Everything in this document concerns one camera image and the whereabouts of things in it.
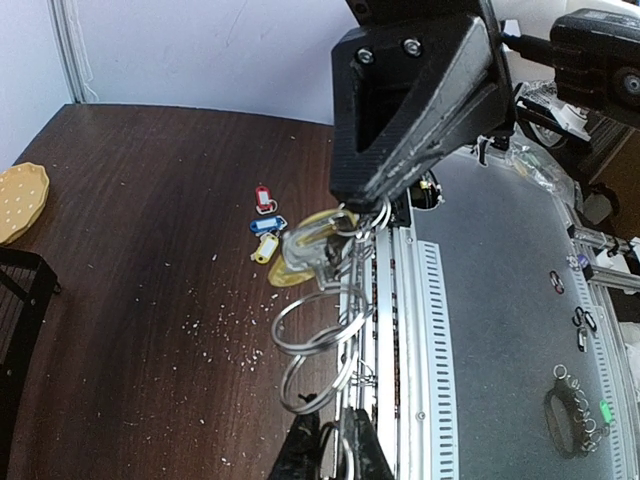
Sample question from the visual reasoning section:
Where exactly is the red key tag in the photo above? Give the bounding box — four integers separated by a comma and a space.
255, 185, 278, 215

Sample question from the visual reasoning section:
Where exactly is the grey perforated keyring disc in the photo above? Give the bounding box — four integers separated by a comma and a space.
269, 194, 396, 480

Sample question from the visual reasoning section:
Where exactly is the yellow key tag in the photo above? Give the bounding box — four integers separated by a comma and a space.
250, 232, 280, 265
267, 208, 358, 291

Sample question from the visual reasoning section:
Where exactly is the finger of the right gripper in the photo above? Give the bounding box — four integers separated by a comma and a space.
329, 14, 500, 205
362, 79, 513, 211

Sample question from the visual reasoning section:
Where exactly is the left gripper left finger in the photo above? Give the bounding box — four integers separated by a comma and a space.
269, 411, 321, 480

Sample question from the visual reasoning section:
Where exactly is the blue key tag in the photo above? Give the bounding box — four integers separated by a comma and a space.
249, 215, 288, 236

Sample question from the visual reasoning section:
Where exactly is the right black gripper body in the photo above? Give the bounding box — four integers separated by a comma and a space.
344, 1, 515, 148

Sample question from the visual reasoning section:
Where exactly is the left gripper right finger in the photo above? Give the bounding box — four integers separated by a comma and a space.
337, 407, 394, 480

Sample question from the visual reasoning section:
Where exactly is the yellow dotted plate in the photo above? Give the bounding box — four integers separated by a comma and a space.
1, 162, 50, 246

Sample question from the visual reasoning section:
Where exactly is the right aluminium frame post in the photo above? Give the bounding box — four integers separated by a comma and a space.
47, 0, 99, 104

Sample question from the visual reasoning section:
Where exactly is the black wire dish rack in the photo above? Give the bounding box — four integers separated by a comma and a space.
1, 247, 61, 456

